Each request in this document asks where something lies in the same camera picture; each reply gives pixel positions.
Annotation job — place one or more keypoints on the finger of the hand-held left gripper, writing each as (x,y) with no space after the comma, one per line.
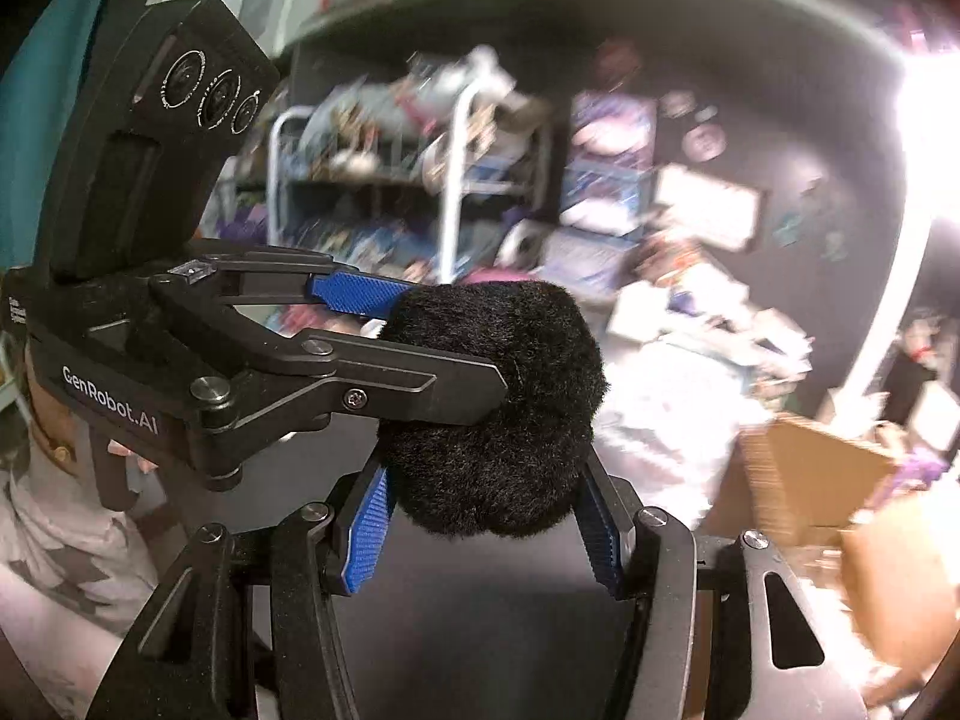
(352,292)
(420,386)

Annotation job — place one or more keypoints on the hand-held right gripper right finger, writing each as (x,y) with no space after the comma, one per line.
(604,540)

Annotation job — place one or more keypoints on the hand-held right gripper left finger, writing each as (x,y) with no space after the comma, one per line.
(367,532)

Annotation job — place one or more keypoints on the black fluffy plush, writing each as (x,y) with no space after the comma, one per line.
(495,405)

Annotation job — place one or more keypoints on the large clear plastic bag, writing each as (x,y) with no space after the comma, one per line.
(675,427)

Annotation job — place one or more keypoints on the white labelled box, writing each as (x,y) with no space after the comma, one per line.
(589,259)

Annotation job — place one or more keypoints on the cardboard box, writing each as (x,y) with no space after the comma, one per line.
(810,480)

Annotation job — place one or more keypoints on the blue cartoon storage box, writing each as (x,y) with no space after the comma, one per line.
(606,199)

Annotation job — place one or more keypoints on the star patterned grey clothing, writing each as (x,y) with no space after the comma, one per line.
(60,562)

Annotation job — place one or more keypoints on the round character sticker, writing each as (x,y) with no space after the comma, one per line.
(703,142)

